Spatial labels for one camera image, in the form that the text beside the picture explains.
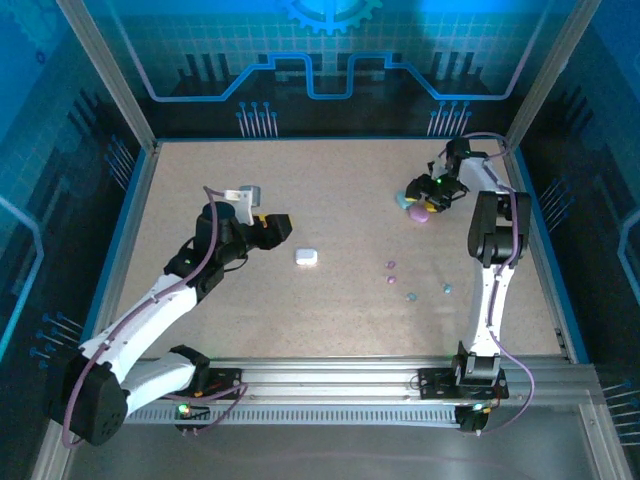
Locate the black connector box with LED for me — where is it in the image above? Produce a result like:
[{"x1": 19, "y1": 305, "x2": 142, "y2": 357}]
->
[
  {"x1": 457, "y1": 402, "x2": 494, "y2": 435},
  {"x1": 173, "y1": 402, "x2": 212, "y2": 437}
]

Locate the grey metal deck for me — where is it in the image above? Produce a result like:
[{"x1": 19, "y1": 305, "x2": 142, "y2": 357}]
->
[{"x1": 29, "y1": 394, "x2": 636, "y2": 480}]

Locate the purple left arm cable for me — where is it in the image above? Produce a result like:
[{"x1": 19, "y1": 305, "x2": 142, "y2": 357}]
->
[{"x1": 60, "y1": 185, "x2": 250, "y2": 448}]

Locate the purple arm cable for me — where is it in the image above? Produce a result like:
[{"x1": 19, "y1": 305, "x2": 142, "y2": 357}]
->
[
  {"x1": 60, "y1": 185, "x2": 250, "y2": 448},
  {"x1": 446, "y1": 131, "x2": 535, "y2": 436}
]

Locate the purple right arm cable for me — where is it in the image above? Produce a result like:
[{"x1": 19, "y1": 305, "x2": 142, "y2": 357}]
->
[{"x1": 446, "y1": 131, "x2": 535, "y2": 436}]

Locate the aluminium side rail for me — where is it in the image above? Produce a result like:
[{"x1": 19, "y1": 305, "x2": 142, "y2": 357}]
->
[
  {"x1": 82, "y1": 140, "x2": 162, "y2": 351},
  {"x1": 498, "y1": 138, "x2": 582, "y2": 362}
]

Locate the aluminium frame post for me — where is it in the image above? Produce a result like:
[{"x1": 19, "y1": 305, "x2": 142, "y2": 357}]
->
[
  {"x1": 55, "y1": 0, "x2": 159, "y2": 154},
  {"x1": 502, "y1": 0, "x2": 604, "y2": 151}
]

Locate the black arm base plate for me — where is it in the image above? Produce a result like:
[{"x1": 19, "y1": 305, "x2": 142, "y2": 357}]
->
[
  {"x1": 417, "y1": 367, "x2": 510, "y2": 401},
  {"x1": 152, "y1": 367, "x2": 245, "y2": 401}
]

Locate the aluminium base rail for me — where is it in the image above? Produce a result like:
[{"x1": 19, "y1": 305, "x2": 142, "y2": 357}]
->
[{"x1": 124, "y1": 355, "x2": 601, "y2": 401}]

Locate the grey slotted cable duct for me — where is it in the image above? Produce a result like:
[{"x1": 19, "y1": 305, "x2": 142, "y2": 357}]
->
[{"x1": 124, "y1": 403, "x2": 466, "y2": 427}]

